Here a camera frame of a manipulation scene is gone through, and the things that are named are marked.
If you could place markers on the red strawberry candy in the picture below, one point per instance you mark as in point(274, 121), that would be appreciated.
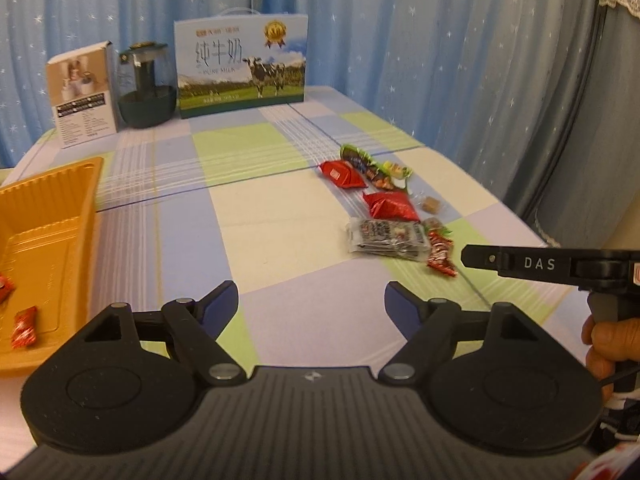
point(440, 252)

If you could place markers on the grey lace covered furniture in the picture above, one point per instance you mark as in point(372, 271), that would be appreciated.
point(578, 184)

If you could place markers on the clear wrapped brown cube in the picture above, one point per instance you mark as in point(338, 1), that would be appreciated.
point(430, 204)

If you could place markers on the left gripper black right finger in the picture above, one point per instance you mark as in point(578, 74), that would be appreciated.
point(427, 325)

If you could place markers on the right hand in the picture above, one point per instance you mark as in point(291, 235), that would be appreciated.
point(610, 343)

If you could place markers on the dark green glass humidifier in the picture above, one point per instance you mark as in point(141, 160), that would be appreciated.
point(146, 84)

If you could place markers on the orange plastic tray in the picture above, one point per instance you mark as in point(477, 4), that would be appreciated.
point(47, 224)

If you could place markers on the yellow green candy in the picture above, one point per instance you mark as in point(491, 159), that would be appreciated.
point(397, 172)

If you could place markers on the green brown snack wrapper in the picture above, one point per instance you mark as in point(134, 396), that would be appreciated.
point(372, 170)

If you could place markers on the checked tablecloth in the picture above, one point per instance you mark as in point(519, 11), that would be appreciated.
point(239, 196)

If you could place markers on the white humidifier product box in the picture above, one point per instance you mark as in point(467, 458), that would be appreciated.
point(81, 93)

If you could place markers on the small red candy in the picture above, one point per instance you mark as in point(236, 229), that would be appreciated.
point(24, 330)

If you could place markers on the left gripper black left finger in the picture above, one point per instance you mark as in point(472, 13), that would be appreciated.
point(194, 326)

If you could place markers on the blue star curtain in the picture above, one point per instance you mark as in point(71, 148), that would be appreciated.
point(488, 83)

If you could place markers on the green brown cube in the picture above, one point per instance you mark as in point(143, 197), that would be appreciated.
point(433, 224)

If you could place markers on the grey black snack packet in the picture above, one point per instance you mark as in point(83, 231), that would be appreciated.
point(388, 238)

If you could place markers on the red snack packet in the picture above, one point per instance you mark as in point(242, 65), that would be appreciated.
point(342, 174)
point(390, 206)

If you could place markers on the milk carton gift box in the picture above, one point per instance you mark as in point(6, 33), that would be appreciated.
point(231, 62)

